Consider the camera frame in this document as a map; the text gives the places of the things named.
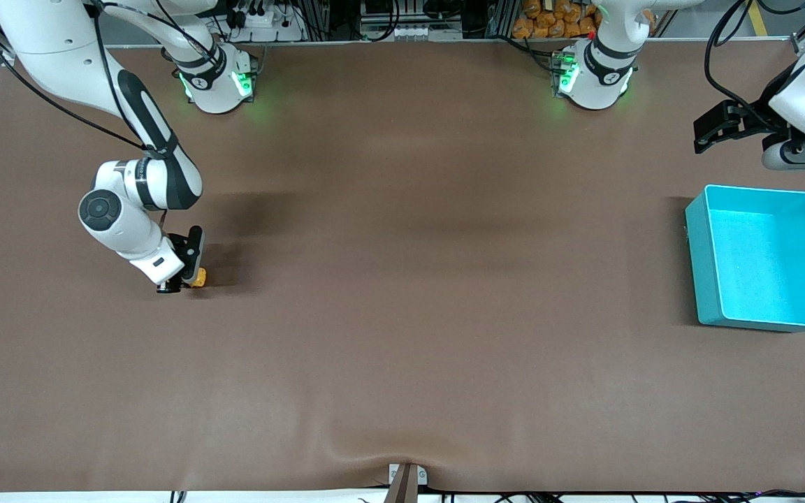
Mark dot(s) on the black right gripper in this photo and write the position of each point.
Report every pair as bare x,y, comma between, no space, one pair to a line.
189,251

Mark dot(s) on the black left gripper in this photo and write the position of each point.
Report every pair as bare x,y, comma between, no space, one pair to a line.
756,119

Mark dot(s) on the yellow beetle toy car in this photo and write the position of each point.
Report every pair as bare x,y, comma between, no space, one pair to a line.
199,279

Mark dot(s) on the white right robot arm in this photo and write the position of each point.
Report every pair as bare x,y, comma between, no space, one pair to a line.
46,42

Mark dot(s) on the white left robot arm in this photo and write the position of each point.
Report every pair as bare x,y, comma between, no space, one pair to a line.
598,84

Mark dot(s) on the teal plastic storage bin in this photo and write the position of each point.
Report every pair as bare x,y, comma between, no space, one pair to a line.
759,265

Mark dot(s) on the orange snack pile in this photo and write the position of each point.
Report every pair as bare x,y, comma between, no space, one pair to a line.
556,21

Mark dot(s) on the brown table mat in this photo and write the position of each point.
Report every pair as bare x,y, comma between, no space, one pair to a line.
402,209

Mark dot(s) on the white power strip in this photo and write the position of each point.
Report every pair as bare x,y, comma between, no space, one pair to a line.
266,21

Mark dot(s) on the white connector block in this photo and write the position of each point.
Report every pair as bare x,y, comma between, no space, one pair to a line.
409,31

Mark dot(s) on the grey metal clamp bracket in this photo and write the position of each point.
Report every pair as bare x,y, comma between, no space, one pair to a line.
406,482

